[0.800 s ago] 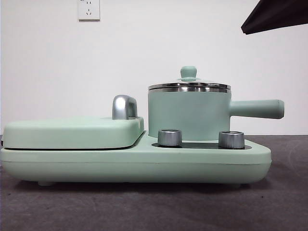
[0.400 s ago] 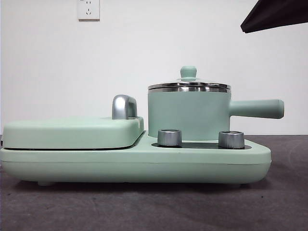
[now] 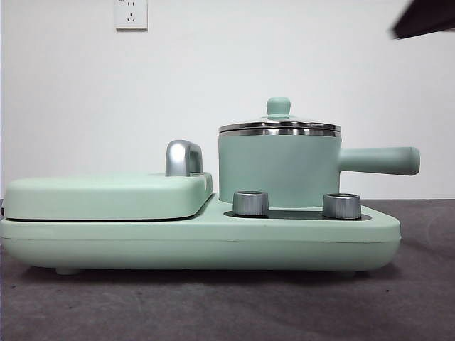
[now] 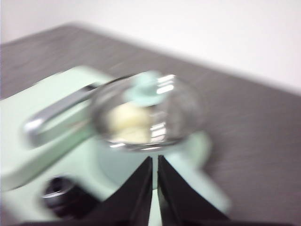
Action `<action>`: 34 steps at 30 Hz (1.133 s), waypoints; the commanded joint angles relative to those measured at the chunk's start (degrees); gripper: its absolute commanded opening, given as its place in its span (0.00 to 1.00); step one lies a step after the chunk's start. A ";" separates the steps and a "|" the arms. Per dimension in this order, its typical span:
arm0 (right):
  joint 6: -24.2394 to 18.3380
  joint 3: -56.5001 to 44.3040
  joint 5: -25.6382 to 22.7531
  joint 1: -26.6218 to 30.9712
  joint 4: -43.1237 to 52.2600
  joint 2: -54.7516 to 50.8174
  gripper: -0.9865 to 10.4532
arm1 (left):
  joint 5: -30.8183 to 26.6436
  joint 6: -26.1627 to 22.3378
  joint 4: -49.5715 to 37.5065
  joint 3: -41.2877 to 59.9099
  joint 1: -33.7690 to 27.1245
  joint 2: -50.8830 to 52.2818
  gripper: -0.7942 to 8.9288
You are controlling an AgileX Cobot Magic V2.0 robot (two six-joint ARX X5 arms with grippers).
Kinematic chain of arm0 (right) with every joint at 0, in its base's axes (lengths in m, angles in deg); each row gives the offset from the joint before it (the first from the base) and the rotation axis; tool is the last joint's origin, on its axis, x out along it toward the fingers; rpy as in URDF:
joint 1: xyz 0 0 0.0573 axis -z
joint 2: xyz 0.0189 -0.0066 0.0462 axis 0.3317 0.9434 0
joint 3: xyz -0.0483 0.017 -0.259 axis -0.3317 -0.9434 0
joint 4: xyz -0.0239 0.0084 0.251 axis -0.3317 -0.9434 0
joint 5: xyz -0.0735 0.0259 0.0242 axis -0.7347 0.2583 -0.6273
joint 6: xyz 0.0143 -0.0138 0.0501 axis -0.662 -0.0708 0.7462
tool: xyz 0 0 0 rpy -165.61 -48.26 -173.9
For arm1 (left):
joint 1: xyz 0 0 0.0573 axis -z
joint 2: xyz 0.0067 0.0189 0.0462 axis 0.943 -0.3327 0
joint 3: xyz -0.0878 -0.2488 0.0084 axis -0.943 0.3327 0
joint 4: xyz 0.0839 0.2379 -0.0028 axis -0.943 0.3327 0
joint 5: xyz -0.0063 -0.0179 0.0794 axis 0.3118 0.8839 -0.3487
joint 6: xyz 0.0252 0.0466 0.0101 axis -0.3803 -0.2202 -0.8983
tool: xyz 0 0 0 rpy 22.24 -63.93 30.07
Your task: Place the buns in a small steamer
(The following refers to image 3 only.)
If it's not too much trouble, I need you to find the glass pot lid green knob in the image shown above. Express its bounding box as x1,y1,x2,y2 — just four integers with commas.
218,96,343,132

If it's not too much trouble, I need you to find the silver control knob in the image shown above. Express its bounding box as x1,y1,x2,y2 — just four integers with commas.
232,190,270,217
322,193,363,220

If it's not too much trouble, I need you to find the green breakfast maker base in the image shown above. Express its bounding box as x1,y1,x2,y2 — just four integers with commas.
0,193,402,276

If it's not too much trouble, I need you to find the green pot with side handle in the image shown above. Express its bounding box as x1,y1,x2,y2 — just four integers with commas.
218,128,422,209

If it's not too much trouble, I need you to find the silver griddle lid handle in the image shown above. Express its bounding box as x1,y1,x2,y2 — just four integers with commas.
165,139,204,178

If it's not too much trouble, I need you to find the white wall socket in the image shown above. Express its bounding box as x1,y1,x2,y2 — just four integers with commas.
114,0,149,31

